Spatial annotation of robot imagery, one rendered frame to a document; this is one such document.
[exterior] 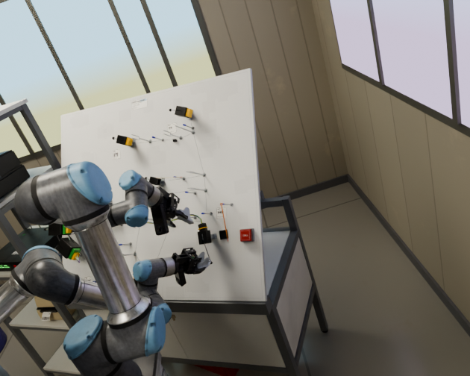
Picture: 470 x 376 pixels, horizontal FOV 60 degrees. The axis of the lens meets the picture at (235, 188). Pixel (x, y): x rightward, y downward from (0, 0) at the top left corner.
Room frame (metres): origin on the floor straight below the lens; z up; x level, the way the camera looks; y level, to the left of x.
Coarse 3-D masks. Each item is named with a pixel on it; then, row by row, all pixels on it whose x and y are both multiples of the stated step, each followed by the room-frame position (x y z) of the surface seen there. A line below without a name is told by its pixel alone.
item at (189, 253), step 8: (184, 248) 1.43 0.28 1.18; (192, 248) 1.46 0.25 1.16; (176, 256) 1.37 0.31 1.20; (184, 256) 1.39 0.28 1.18; (192, 256) 1.41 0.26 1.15; (176, 264) 1.35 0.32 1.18; (184, 264) 1.39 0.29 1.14; (192, 264) 1.38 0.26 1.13; (176, 272) 1.34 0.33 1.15; (184, 272) 1.38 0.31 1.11
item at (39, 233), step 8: (24, 232) 2.34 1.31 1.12; (32, 232) 2.30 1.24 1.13; (40, 232) 2.26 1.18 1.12; (24, 240) 2.22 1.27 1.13; (32, 240) 2.18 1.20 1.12; (40, 240) 2.14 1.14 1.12; (48, 240) 2.10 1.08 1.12; (56, 240) 2.14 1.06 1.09; (8, 248) 2.19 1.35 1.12; (0, 256) 2.12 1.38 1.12; (8, 256) 2.09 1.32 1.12; (16, 256) 2.05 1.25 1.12; (0, 264) 2.05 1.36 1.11; (8, 264) 2.01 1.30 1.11; (16, 264) 1.98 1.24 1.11
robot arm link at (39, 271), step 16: (32, 272) 1.10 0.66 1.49; (48, 272) 1.09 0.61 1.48; (64, 272) 1.10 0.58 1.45; (32, 288) 1.07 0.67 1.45; (48, 288) 1.06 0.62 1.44; (64, 288) 1.06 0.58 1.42; (80, 288) 1.08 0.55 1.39; (96, 288) 1.11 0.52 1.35; (96, 304) 1.09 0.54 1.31; (160, 304) 1.16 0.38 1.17
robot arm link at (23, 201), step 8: (24, 184) 0.95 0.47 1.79; (16, 192) 0.95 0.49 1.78; (24, 192) 0.93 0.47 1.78; (16, 200) 0.94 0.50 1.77; (24, 200) 0.92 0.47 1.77; (32, 200) 0.91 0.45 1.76; (16, 208) 0.94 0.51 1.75; (24, 208) 0.92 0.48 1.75; (32, 208) 0.91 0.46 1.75; (24, 216) 0.93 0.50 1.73; (32, 216) 0.91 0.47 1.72; (40, 216) 0.91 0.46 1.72; (112, 216) 1.24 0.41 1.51; (40, 224) 0.97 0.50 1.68; (48, 224) 1.00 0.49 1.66; (112, 224) 1.24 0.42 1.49
